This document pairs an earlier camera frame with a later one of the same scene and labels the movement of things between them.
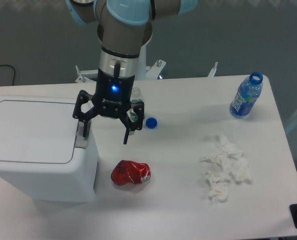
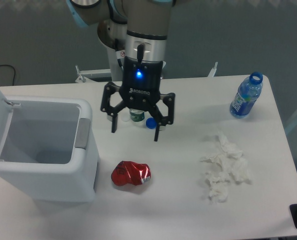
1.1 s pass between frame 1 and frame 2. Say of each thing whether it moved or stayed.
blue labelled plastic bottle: stayed
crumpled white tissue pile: stayed
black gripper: moved
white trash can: stayed
